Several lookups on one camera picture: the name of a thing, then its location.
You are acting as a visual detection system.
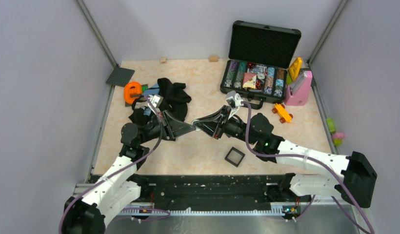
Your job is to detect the pink box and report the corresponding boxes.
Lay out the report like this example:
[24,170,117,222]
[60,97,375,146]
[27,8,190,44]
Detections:
[284,70,313,106]

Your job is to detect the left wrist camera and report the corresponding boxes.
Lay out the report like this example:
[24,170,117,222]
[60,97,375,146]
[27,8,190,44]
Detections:
[147,94,163,110]

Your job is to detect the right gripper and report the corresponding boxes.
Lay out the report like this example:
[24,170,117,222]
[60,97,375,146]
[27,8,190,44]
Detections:
[194,106,257,145]

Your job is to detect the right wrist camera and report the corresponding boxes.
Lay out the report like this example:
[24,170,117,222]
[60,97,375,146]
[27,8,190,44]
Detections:
[226,90,243,110]

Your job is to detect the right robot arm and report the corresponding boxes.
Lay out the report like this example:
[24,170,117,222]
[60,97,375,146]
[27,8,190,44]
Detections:
[192,105,378,208]

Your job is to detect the green and pink toy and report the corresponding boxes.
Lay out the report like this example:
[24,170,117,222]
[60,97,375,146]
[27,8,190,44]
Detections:
[326,118,345,146]

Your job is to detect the yellow toy piece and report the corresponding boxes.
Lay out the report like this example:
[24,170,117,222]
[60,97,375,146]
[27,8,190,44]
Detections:
[286,57,302,85]

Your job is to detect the black square frame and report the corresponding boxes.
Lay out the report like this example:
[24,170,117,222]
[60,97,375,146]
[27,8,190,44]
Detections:
[224,147,245,167]

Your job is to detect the small wooden block right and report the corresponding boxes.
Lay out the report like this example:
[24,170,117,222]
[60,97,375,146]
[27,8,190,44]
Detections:
[208,56,220,62]

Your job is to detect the black printed t-shirt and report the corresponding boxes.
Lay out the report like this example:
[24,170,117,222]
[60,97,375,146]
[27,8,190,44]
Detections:
[128,78,192,126]

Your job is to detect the orange tape dispenser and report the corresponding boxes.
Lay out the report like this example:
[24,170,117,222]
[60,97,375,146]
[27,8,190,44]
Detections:
[123,81,143,105]

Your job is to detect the black poker chip case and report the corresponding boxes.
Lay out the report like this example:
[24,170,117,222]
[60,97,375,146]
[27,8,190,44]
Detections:
[220,20,302,110]

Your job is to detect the dark grey lego baseplate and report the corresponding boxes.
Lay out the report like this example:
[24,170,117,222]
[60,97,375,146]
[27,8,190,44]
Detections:
[105,66,135,87]

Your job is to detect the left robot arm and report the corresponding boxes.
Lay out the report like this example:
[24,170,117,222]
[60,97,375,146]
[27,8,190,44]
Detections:
[58,111,196,234]

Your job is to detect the yellow toy car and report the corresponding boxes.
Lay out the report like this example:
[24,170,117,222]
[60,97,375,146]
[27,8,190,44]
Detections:
[272,103,293,123]

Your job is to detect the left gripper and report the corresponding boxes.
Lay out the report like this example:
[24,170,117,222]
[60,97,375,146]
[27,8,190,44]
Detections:
[139,110,196,145]

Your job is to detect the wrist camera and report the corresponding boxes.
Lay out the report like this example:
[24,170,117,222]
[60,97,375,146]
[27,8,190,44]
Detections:
[147,94,163,110]
[226,90,243,110]

